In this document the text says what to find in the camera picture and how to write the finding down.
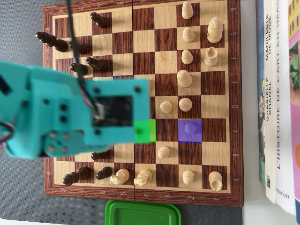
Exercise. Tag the white Gabrielle Chanel book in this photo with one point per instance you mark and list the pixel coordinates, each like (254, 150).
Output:
(269, 152)

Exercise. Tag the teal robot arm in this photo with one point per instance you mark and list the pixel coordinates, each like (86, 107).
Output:
(35, 105)

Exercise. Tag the pink illustrated book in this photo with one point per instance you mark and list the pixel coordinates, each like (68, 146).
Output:
(295, 117)

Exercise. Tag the blue illustrated book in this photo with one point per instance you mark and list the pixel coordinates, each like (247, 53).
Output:
(259, 58)

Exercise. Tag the green plastic tray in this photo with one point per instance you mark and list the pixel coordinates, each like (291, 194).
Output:
(143, 213)

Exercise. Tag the dark wooden chess pawn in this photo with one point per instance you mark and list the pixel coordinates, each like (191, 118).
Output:
(99, 21)
(78, 68)
(98, 155)
(103, 173)
(81, 48)

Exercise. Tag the tall dark wooden chess piece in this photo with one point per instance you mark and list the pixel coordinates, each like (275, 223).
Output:
(96, 62)
(77, 175)

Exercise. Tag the light wooden chess pawn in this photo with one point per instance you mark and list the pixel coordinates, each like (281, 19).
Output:
(189, 128)
(187, 11)
(163, 152)
(188, 35)
(166, 107)
(186, 57)
(188, 177)

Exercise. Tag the light wooden chess rook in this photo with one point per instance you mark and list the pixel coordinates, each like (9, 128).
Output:
(215, 179)
(211, 58)

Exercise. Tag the dark wooden chess king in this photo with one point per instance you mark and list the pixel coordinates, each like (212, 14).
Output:
(52, 42)

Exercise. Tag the dark grey table mat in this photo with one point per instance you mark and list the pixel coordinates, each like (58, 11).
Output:
(21, 23)

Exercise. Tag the wooden chessboard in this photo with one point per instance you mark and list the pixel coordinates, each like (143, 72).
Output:
(164, 42)

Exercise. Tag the light wooden chess knight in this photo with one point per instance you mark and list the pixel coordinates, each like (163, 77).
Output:
(144, 177)
(120, 175)

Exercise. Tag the light wooden chess bishop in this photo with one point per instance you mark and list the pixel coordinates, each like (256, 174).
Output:
(185, 104)

